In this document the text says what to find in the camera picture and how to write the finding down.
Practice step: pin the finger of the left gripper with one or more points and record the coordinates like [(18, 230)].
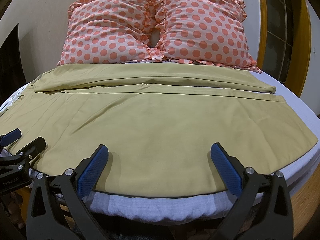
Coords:
[(30, 153), (10, 137)]

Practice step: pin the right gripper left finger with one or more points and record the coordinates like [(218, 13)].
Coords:
[(56, 209)]

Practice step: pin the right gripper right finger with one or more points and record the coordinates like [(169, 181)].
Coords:
[(274, 217)]

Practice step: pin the khaki pants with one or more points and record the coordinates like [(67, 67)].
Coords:
[(150, 129)]

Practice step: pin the white bed mattress sheet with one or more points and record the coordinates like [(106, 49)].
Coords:
[(175, 204)]

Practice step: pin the left polka dot pillow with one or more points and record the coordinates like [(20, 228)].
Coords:
[(110, 31)]

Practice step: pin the polka dot pillow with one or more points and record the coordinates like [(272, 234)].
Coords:
[(202, 31), (110, 31)]

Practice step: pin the right polka dot pillow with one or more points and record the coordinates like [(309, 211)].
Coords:
[(202, 31)]

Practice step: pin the wooden door frame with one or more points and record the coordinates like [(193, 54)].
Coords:
[(284, 41)]

